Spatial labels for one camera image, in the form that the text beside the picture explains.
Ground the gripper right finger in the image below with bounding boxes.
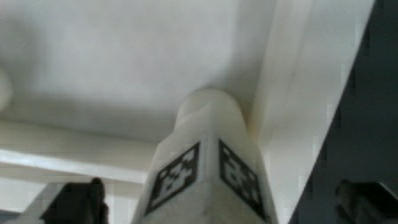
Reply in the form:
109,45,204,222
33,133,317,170
335,179,398,224

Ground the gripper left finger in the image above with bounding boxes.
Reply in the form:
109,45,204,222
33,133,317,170
38,178,108,224

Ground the white leg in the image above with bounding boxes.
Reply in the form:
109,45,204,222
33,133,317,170
131,89,276,224

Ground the white square table top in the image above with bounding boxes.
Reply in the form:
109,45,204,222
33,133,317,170
0,0,374,224

